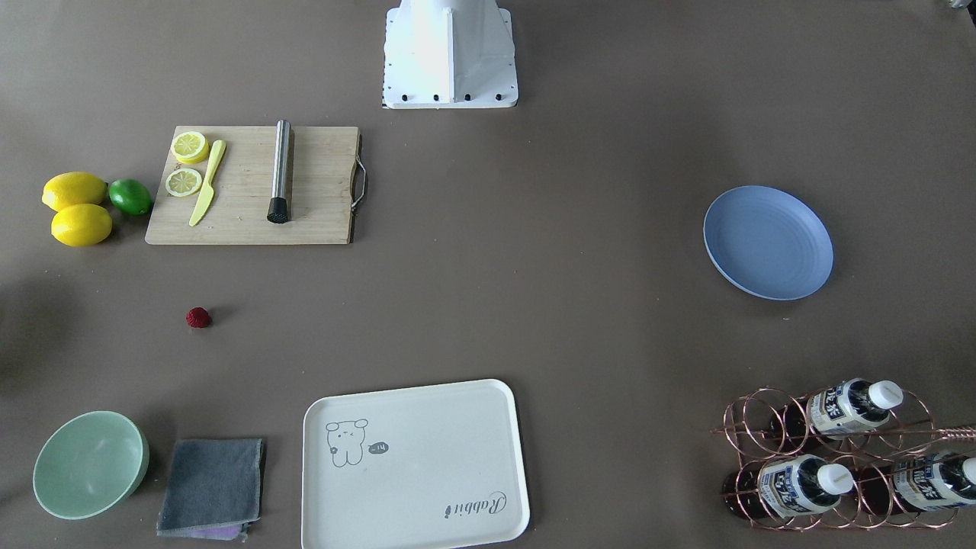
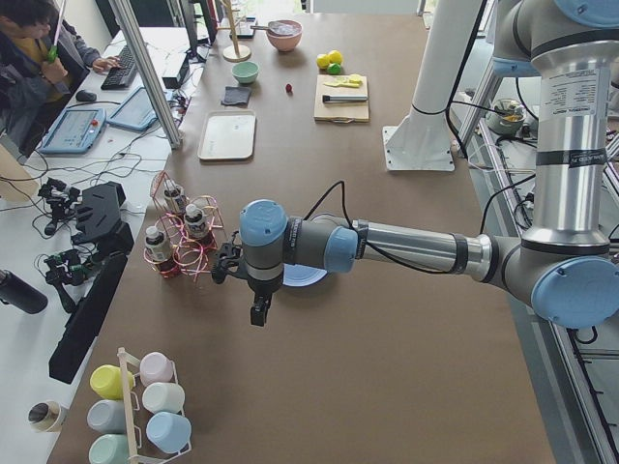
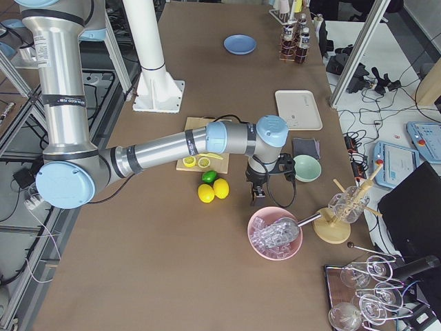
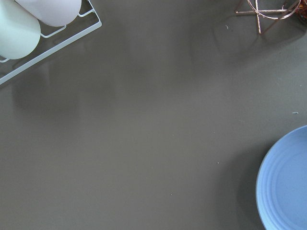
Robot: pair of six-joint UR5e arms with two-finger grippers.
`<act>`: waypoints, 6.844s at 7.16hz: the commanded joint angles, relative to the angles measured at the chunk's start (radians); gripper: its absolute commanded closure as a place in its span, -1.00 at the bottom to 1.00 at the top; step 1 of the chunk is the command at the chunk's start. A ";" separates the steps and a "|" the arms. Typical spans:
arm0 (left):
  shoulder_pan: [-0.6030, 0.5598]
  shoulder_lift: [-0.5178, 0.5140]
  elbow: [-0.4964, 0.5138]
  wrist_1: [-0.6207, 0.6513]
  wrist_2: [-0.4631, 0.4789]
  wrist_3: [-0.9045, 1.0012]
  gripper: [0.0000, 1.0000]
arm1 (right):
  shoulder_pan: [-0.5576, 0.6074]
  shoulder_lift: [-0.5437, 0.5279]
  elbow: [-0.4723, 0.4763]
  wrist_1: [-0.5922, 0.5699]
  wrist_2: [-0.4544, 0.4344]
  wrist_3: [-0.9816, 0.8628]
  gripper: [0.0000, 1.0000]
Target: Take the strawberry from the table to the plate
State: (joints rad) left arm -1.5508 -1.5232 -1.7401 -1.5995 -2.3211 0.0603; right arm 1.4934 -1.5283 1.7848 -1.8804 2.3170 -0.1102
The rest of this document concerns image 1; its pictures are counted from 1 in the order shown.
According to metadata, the grey folded cloth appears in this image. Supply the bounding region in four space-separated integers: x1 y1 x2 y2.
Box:
156 438 265 541

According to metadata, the whole yellow lemon lower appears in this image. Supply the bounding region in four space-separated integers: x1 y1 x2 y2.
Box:
51 203 113 247

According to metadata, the dark drink bottle top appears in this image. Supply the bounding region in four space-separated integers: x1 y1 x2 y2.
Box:
766 378 905 449

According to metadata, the copper wire bottle rack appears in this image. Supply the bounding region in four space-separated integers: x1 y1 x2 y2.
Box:
711 386 974 532

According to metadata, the green lime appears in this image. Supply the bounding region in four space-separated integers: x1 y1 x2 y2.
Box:
108 178 153 216

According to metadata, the whole yellow lemon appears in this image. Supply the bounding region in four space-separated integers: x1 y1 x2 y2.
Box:
51 203 113 247
41 172 108 212

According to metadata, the steel muddler black tip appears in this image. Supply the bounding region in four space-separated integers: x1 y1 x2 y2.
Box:
266 119 294 223

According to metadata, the wooden cutting board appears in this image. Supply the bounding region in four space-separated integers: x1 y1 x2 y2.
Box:
144 125 363 246

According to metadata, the lemon slice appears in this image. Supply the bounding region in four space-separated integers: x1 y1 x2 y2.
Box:
164 168 203 197
170 130 210 165

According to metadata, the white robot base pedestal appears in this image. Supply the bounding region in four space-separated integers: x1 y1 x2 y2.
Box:
381 1 519 109

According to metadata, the red strawberry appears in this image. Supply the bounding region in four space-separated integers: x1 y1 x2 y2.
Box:
185 307 212 328

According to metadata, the green bowl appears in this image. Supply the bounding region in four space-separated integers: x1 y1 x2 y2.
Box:
32 410 149 520

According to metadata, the blue plate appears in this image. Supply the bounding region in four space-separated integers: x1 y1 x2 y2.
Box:
703 185 834 301

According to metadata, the whole yellow lemon upper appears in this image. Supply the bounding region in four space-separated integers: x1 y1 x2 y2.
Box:
41 172 108 212

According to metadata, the yellow plastic knife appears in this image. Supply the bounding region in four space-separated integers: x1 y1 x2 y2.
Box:
188 140 226 226

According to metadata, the dark drink bottle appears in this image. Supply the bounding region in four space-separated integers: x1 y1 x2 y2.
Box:
855 451 975 515
766 378 905 449
721 453 855 522

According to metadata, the white rabbit tray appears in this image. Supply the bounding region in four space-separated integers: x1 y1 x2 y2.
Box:
300 379 531 548

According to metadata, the lemon slice lower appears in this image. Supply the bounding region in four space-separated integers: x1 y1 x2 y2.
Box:
164 168 203 197

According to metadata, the lemon slice upper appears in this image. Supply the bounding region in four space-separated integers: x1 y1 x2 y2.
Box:
170 130 210 165

